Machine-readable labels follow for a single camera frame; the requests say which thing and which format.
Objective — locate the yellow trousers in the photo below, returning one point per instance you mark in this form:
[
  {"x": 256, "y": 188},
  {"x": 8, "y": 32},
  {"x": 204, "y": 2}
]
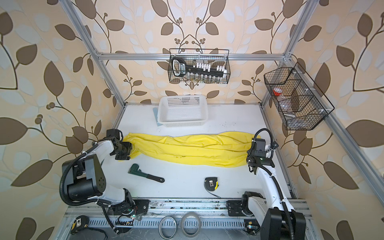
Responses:
[{"x": 225, "y": 150}]

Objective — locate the black tool with white bits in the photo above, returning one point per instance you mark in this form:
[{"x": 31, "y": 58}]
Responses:
[{"x": 184, "y": 66}]

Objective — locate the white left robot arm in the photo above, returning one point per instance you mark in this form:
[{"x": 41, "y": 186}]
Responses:
[{"x": 83, "y": 180}]

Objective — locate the back black wire basket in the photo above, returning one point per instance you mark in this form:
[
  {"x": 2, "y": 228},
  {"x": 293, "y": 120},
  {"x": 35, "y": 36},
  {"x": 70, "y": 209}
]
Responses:
[{"x": 204, "y": 54}]

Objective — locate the aluminium frame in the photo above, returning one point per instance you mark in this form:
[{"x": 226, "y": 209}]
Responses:
[{"x": 316, "y": 66}]

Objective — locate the side black wire basket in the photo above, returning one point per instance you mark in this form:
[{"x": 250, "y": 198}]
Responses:
[{"x": 303, "y": 105}]

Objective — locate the red capped item in basket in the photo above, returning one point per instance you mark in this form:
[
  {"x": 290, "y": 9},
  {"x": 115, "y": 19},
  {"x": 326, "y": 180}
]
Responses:
[{"x": 277, "y": 91}]

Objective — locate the tape roll left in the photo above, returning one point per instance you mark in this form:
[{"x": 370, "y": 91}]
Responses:
[{"x": 167, "y": 228}]

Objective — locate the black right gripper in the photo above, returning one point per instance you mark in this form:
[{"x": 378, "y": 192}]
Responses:
[{"x": 249, "y": 151}]

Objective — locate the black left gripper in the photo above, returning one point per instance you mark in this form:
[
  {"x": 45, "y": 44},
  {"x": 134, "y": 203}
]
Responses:
[{"x": 128, "y": 145}]

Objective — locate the green pipe wrench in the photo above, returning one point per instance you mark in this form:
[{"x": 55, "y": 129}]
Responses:
[{"x": 135, "y": 170}]

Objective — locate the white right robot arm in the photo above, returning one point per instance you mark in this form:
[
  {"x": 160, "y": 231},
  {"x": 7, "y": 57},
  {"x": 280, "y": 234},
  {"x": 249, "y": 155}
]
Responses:
[{"x": 276, "y": 218}]

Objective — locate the white perforated plastic basket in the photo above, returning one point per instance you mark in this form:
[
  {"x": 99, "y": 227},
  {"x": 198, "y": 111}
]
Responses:
[{"x": 183, "y": 111}]

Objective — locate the black yellow tape measure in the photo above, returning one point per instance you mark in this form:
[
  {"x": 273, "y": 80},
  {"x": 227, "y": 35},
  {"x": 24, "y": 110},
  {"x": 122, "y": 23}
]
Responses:
[{"x": 211, "y": 184}]

